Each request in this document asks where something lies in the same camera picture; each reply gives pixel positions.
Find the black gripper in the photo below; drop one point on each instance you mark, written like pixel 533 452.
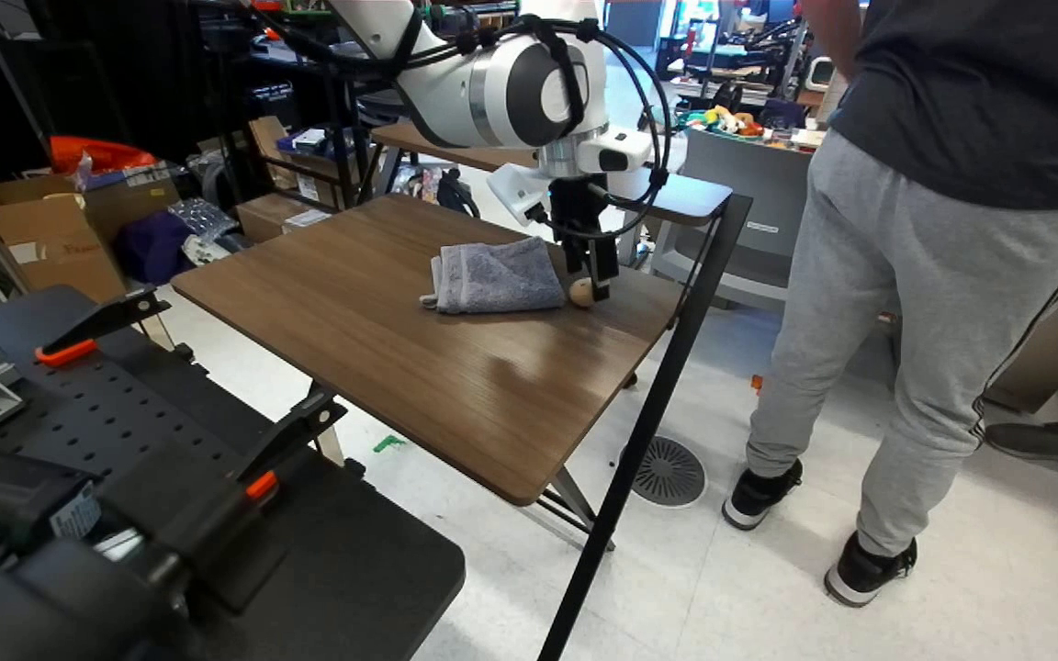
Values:
pixel 583 208

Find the grey towel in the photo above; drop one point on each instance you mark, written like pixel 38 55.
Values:
pixel 499 281

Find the colourful toys pile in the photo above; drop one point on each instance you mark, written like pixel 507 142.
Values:
pixel 725 119

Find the round grey floor drain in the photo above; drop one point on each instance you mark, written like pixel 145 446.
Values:
pixel 670 470

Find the green floor tape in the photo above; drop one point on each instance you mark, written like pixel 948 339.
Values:
pixel 386 441

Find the small flat cardboard box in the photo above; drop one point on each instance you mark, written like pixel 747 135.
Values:
pixel 265 218

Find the person in grey sweatpants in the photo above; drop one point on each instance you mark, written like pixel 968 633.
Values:
pixel 920 245

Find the black perforated workbench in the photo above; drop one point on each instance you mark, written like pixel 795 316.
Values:
pixel 348 588

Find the purple cloth bundle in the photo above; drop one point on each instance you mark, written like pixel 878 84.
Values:
pixel 148 245

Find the person in brown shorts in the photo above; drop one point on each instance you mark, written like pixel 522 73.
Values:
pixel 1046 441

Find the orange bag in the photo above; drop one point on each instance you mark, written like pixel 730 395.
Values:
pixel 93 152

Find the large brown cardboard box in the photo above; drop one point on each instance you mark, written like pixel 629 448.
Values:
pixel 44 239

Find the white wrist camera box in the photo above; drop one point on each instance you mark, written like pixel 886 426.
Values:
pixel 515 194

